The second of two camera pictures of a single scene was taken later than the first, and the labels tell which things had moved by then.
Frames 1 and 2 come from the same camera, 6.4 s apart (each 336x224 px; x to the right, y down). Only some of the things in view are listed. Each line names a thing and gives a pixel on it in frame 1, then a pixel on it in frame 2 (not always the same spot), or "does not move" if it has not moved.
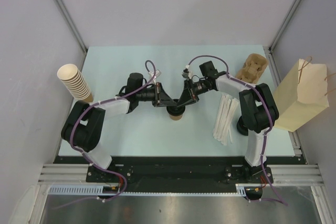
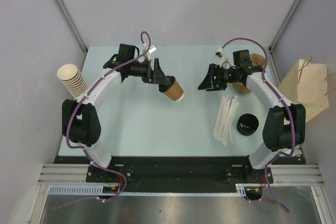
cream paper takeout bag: (301, 95) does not move
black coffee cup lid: (176, 110) → (163, 87)
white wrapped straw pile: (227, 109) does not move
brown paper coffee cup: (176, 118) → (175, 92)
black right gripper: (189, 95) → (209, 83)
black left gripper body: (157, 97) → (150, 76)
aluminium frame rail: (281, 174) does not move
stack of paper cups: (75, 82) does not move
